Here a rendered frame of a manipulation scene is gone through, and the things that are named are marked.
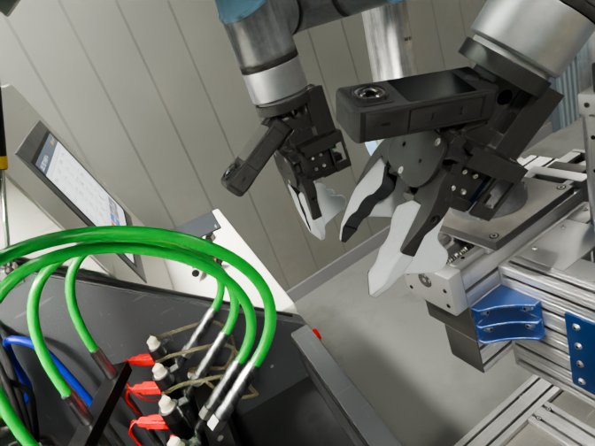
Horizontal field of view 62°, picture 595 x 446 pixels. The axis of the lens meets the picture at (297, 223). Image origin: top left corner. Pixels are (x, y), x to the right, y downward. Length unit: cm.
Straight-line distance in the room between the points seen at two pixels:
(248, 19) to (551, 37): 34
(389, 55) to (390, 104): 65
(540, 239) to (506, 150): 68
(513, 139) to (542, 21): 10
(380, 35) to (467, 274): 48
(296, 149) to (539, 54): 36
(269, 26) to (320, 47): 202
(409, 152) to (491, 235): 56
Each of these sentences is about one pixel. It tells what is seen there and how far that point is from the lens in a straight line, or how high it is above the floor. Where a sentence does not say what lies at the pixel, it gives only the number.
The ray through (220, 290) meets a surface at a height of 115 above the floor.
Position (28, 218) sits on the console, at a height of 136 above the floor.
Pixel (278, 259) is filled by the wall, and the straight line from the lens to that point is 267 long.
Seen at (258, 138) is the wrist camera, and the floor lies 139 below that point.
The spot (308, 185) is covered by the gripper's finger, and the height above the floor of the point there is 132.
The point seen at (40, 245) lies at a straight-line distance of 53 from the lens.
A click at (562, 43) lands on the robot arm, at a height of 146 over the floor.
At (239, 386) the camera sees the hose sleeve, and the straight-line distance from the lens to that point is 63.
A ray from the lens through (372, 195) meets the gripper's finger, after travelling 45.
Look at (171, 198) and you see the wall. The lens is 237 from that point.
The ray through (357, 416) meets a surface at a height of 95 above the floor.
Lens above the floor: 156
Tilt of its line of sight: 26 degrees down
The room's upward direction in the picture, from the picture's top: 21 degrees counter-clockwise
